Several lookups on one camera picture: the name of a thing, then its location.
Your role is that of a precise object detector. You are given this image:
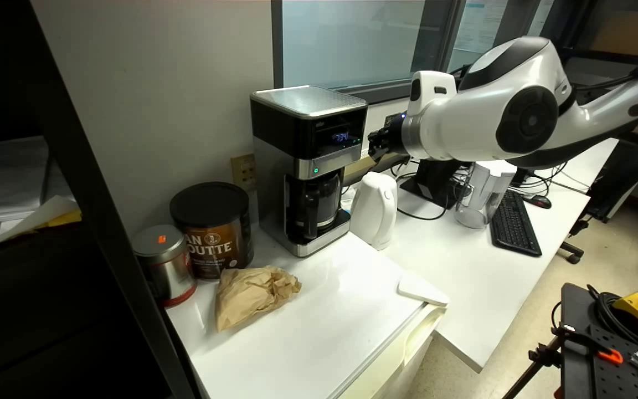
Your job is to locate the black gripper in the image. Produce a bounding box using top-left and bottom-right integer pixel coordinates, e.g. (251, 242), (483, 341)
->
(366, 108), (415, 174)

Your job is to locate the black and silver coffee maker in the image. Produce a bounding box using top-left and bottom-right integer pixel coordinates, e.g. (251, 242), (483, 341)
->
(248, 82), (370, 259)

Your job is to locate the brown coffee can black lid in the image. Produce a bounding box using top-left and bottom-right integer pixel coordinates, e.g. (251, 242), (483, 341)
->
(169, 179), (254, 282)

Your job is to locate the white electric kettle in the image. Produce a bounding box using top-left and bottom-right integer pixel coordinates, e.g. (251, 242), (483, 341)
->
(349, 168), (401, 252)

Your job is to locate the black computer keyboard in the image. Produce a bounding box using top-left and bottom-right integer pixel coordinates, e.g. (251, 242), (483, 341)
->
(488, 188), (546, 259)

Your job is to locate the black computer mouse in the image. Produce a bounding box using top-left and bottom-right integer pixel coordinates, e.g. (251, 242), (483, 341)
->
(524, 190), (556, 211)

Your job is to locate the black office chair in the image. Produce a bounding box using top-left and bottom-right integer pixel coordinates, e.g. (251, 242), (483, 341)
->
(556, 138), (638, 265)

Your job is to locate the small dark bottle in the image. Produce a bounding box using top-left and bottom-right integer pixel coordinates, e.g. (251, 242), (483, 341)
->
(130, 223), (200, 311)

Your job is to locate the black tripod stand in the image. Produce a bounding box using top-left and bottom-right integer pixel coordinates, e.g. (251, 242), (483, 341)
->
(501, 335), (567, 399)

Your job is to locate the black perforated workbench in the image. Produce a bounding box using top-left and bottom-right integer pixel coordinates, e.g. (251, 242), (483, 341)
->
(556, 282), (638, 399)

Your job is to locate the stack of papers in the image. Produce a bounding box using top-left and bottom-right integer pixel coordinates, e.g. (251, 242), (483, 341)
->
(0, 135), (84, 259)

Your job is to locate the beige wall outlet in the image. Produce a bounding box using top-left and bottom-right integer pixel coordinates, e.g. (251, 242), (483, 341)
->
(230, 151), (260, 188)

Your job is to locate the black clamp orange handle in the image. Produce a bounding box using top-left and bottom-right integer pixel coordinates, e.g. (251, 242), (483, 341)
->
(552, 326), (627, 367)

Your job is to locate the black shelf frame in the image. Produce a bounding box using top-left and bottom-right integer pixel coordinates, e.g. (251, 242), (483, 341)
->
(0, 0), (197, 399)

